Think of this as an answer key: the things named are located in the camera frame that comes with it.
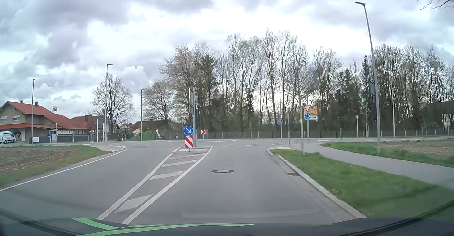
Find blue arrow sign with striped board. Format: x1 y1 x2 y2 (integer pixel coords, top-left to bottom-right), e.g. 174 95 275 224
183 125 194 152

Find car's own bonnet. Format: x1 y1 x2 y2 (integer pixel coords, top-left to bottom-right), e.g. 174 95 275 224
0 200 454 236

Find grass field with bare soil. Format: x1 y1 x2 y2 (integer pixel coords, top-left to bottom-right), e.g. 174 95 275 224
321 139 454 168

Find tall grey lamp post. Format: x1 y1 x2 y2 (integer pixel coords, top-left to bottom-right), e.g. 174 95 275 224
355 1 382 155

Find grey paved cycle path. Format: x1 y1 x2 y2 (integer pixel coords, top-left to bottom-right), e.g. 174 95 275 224
289 142 454 191

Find dark low fence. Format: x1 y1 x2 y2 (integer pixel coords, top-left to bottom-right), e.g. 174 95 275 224
29 134 107 144

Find long wire mesh fence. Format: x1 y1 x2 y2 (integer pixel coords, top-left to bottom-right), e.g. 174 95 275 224
162 128 454 140

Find grey asphalt road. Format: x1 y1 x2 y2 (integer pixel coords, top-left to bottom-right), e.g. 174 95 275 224
0 138 454 226

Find road markings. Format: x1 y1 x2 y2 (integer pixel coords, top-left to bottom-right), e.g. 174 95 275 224
0 139 306 225

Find white van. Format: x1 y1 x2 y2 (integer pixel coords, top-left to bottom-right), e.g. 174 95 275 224
0 131 17 144

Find tall sign post seen edge-on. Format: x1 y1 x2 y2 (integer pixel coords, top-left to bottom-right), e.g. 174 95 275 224
189 88 198 148

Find large bare tree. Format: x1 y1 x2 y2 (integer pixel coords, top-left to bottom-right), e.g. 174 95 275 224
91 73 135 134

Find low house with red roof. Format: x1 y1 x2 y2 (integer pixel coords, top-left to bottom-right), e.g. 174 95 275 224
70 114 107 134

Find give way sign with direction signs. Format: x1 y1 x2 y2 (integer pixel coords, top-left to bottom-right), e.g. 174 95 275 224
302 104 319 141

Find row of bare trees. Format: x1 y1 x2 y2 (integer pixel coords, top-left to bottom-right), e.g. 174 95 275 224
142 29 454 134

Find grass and soil field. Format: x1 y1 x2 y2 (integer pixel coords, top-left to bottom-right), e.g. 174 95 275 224
0 144 109 188

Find grass verge strip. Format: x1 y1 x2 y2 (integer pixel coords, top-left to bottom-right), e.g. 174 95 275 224
270 149 454 218

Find grey pole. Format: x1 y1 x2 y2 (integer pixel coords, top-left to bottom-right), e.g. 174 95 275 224
300 105 305 155
391 83 396 139

